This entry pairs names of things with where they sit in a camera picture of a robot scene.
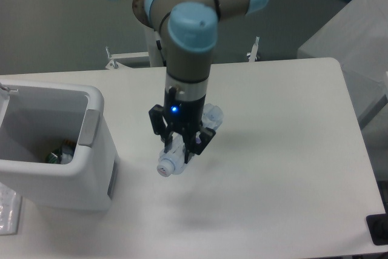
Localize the trash inside the can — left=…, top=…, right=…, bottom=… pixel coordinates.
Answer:
left=45, top=140, right=76, bottom=164

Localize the white plastic trash can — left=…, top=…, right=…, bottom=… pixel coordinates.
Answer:
left=1, top=79, right=118, bottom=211

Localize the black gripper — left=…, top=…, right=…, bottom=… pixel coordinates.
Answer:
left=149, top=87, right=216, bottom=163

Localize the metal table clamp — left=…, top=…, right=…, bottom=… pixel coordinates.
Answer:
left=246, top=36, right=261, bottom=62

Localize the white metal mounting bracket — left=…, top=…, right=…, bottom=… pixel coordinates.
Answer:
left=105, top=46, right=150, bottom=70

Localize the black device at right edge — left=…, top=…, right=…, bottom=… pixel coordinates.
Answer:
left=366, top=214, right=387, bottom=246

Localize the clear plastic water bottle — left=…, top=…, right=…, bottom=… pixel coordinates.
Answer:
left=157, top=103, right=224, bottom=177

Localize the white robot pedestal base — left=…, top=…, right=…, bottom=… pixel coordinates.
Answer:
left=132, top=0, right=168, bottom=67

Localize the grey covered side table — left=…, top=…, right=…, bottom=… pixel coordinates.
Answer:
left=297, top=0, right=387, bottom=125

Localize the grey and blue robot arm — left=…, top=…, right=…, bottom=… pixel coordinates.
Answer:
left=144, top=0, right=269, bottom=161

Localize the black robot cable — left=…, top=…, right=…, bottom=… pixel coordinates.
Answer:
left=155, top=39, right=168, bottom=67

